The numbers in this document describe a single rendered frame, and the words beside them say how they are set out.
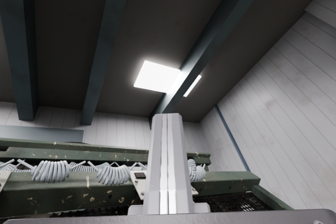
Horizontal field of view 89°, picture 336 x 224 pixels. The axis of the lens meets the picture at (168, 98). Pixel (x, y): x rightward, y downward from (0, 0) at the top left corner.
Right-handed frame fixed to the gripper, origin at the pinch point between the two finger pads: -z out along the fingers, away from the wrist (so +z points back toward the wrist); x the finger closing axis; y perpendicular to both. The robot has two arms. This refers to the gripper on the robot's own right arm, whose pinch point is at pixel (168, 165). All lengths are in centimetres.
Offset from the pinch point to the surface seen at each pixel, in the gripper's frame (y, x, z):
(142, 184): 67, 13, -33
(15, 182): 46, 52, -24
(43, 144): 36, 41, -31
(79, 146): 41, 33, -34
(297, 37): 96, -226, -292
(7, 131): 186, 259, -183
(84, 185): 56, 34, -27
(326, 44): 93, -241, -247
